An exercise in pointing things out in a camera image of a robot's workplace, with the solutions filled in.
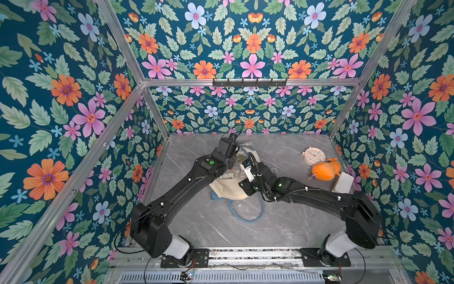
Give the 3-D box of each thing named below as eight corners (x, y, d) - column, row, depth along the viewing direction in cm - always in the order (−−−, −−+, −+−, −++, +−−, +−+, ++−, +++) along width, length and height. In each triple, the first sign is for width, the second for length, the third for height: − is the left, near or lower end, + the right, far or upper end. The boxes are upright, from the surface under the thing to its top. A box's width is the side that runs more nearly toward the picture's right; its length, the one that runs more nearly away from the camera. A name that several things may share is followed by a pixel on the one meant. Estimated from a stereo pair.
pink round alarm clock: (305, 165, 105) (306, 163, 103) (300, 149, 114) (301, 147, 111) (326, 165, 105) (328, 163, 103) (320, 149, 114) (322, 147, 111)
